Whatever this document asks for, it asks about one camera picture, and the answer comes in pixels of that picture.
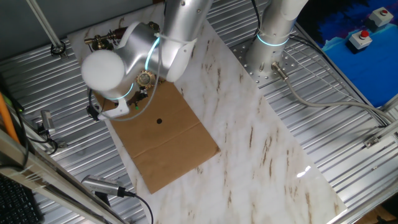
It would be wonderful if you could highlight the black keyboard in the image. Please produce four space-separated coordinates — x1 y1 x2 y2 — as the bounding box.
0 174 41 224

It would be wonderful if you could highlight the brown cardboard sheet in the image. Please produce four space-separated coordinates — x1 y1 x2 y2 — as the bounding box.
92 79 221 195
67 0 348 224

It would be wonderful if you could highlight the blue painted mat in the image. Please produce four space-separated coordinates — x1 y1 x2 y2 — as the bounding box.
297 0 398 108

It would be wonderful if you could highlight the aluminium frame rail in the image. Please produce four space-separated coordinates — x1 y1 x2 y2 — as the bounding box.
0 129 125 224

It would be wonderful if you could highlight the silver ribbed camera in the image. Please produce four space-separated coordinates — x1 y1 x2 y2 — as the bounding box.
81 174 127 198

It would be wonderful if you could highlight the orange pole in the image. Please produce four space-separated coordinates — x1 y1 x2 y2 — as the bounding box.
0 93 20 144

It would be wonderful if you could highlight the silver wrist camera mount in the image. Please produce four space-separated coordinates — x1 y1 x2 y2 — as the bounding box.
86 98 130 122

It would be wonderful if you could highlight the black camera cable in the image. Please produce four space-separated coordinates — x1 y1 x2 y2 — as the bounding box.
124 190 155 224

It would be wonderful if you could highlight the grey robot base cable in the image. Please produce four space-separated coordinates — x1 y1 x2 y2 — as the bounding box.
271 61 396 125

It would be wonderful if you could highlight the small metal corner bracket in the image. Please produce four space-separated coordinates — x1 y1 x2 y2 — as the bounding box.
363 136 382 149

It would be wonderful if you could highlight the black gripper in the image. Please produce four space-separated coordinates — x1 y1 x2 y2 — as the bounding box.
126 87 150 108

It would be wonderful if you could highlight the slim aluminium post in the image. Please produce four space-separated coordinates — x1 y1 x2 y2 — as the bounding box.
26 0 68 60

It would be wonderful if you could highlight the black base cable bundle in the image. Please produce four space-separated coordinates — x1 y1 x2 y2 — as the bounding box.
250 0 262 34

